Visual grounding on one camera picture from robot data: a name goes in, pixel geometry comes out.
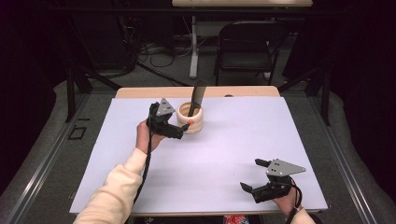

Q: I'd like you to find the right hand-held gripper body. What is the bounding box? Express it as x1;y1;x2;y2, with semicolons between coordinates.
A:
252;158;307;204

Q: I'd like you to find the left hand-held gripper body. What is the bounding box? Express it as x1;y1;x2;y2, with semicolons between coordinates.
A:
146;97;185;140

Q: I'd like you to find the cream ribbed cup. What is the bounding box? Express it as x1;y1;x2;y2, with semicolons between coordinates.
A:
176;101;205;135

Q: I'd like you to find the black spatula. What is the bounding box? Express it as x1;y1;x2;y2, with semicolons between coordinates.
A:
187;78;208;118

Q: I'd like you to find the person's left hand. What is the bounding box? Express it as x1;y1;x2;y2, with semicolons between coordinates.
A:
134;119;166;155

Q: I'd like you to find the person's right hand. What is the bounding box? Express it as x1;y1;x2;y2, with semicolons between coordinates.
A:
271;186;299;217

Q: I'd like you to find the red patterned cloth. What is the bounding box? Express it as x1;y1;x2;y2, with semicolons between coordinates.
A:
223;214;250;224

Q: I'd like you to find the white table mat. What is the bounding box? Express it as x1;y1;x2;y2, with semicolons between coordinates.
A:
69;96;329;215

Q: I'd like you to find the wooden table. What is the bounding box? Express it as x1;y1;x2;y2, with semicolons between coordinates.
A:
75;86;322;218

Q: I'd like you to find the black metal stand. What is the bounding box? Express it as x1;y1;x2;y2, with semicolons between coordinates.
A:
277;65;332;127
64;65;123;123

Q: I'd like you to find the black folding chair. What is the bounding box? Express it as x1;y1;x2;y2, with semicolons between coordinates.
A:
213;20;290;87

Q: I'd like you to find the white desk with metal leg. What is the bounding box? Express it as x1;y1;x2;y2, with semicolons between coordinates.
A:
171;0;314;79

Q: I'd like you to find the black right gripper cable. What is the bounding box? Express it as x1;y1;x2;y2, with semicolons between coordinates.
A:
285;179;304;224

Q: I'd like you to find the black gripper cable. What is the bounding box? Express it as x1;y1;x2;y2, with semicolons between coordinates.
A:
285;179;304;224
133;105;157;205

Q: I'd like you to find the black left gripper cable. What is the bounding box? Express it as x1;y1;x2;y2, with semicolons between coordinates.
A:
133;105;157;205

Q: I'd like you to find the tangle of floor cables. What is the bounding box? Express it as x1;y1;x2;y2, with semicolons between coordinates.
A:
135;41;191;88

